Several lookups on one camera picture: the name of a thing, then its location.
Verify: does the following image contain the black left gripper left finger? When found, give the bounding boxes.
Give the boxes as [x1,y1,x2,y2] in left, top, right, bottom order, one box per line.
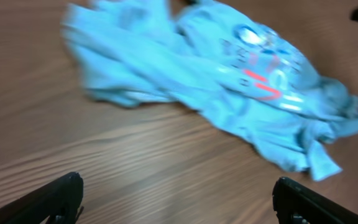
[0,172,84,224]

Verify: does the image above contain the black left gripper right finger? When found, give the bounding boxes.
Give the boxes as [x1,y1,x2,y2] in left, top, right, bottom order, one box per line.
[272,177,358,224]

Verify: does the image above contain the light blue printed t-shirt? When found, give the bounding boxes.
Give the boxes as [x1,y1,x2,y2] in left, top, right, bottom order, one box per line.
[62,1,358,181]

